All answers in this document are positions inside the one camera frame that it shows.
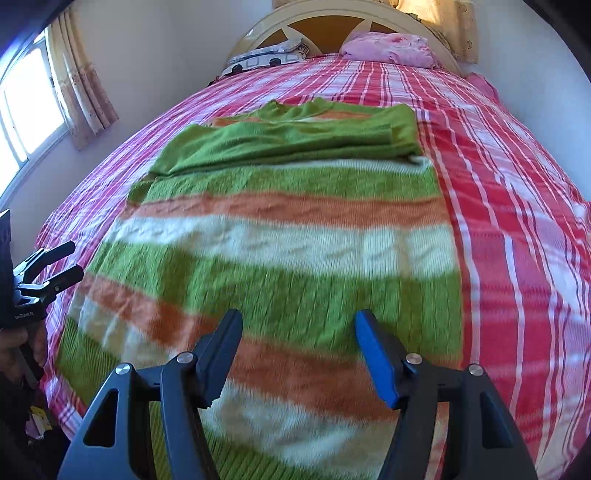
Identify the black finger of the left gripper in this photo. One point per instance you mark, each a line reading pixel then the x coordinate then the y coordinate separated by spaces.
pixel 46 256

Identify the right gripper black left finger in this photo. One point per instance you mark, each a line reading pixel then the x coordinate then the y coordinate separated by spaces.
pixel 114 439

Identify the red white plaid bedsheet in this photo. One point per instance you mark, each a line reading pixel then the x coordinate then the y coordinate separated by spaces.
pixel 521 228

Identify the cream wooden arched headboard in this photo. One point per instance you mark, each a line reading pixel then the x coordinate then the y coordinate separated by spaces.
pixel 326 25

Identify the beige curtain at side window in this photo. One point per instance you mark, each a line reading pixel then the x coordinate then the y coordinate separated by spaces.
pixel 84 104

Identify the person's left hand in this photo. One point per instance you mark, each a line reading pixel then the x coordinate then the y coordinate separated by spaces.
pixel 35 336

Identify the pink floral pillow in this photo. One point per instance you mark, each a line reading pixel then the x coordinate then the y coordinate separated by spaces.
pixel 396 48

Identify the side window with frame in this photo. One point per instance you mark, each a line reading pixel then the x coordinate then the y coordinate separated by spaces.
pixel 32 122

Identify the grey white patterned pillow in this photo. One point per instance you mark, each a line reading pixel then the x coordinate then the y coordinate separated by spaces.
pixel 286 52

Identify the green orange white striped sweater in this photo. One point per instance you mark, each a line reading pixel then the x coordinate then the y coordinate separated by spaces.
pixel 298 217

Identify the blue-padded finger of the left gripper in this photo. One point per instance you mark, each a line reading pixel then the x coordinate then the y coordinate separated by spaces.
pixel 47 291

